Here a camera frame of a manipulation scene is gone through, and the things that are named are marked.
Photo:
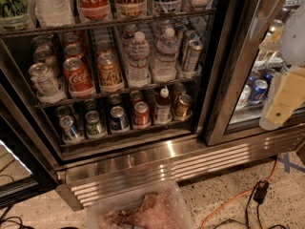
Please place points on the white bottle top shelf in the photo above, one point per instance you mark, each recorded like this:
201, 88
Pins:
53, 13

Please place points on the clear water bottle left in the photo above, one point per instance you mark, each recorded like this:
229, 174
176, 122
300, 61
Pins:
138, 53

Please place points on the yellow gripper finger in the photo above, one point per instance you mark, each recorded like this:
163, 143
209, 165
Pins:
271, 42
286, 94

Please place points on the orange can middle shelf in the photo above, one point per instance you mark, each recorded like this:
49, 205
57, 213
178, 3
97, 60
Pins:
110, 79

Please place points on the steel fridge bottom grille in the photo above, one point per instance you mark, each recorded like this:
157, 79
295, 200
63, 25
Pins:
85, 182

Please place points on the clear water bottle right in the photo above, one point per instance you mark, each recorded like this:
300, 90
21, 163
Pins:
165, 57

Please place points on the silver can front middle shelf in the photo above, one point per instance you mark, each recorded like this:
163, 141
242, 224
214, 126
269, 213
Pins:
49, 88

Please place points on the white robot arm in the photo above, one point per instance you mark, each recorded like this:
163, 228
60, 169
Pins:
292, 42

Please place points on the white cap juice bottle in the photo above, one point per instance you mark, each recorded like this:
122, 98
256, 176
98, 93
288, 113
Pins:
162, 107

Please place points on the red Coca-Cola bottle top shelf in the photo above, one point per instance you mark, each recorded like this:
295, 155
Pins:
92, 10

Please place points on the green can top shelf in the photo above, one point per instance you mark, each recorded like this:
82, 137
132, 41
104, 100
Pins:
15, 15

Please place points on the green can bottom shelf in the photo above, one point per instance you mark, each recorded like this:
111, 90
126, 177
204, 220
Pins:
94, 126

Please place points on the blue Pepsi can bottom shelf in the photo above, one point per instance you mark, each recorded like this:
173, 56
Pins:
119, 120

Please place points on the brown can bottom shelf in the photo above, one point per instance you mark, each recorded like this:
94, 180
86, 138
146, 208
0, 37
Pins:
183, 106

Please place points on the clear plastic bin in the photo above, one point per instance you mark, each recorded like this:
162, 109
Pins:
155, 206

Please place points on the red can bottom shelf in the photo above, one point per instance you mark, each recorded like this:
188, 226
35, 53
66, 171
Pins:
141, 115

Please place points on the steel fridge door frame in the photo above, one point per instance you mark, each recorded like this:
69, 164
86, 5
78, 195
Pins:
252, 18

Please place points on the black power adapter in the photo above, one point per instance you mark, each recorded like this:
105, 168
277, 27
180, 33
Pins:
261, 191

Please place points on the clear water bottle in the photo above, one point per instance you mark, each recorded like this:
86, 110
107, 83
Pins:
138, 53
165, 57

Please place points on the slim silver can front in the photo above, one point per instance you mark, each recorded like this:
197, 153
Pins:
192, 55

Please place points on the blue silver can bottom left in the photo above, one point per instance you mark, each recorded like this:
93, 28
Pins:
70, 128

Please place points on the red Coca-Cola can front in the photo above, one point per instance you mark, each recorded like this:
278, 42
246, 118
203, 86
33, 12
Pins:
78, 77

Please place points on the green can shelf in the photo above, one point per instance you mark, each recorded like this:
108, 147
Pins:
94, 126
15, 15

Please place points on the blue Pepsi can behind glass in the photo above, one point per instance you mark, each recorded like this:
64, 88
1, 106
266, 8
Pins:
260, 87

